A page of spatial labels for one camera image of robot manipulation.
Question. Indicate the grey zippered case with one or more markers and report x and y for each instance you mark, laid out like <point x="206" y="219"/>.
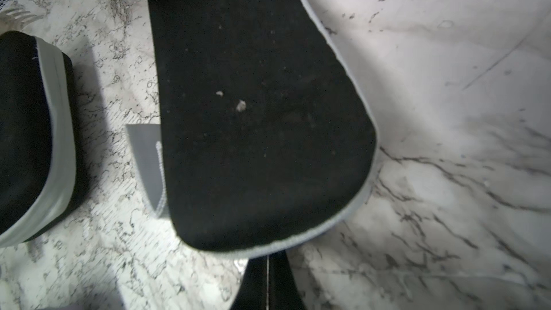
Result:
<point x="43" y="172"/>

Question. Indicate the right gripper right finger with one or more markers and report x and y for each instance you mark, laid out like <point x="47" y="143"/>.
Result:
<point x="282" y="291"/>

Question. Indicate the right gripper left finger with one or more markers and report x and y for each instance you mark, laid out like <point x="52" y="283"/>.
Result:
<point x="252" y="294"/>

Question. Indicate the grey case back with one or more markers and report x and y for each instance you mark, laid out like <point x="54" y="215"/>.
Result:
<point x="267" y="140"/>

